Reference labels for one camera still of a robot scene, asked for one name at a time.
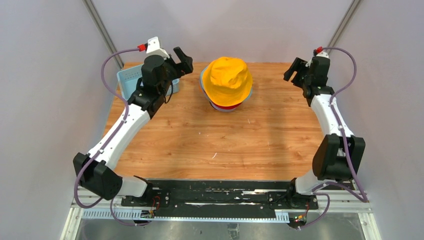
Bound teal bucket hat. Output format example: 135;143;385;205
199;66;253;102

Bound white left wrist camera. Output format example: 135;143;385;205
145;36;170;60

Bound grey bucket hat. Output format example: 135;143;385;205
209;101;225;110

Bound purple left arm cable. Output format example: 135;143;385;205
73;43;148;227

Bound yellow bucket hat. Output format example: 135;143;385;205
202;56;253;107

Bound left aluminium corner rail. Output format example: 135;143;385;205
82;0;118;54

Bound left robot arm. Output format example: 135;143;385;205
73;46;194;207

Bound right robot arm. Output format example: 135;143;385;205
283;52;366;209

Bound red bucket hat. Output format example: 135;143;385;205
211;103;242;113

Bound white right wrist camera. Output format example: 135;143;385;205
305;50;330;68

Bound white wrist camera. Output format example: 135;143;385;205
305;50;330;68
145;36;170;60

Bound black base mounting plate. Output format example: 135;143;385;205
113;179;319;219

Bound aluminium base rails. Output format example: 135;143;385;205
61;180;381;240

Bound aluminium corner frame rail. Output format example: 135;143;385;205
308;0;362;190

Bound teal plastic basket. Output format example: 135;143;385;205
116;62;181;101

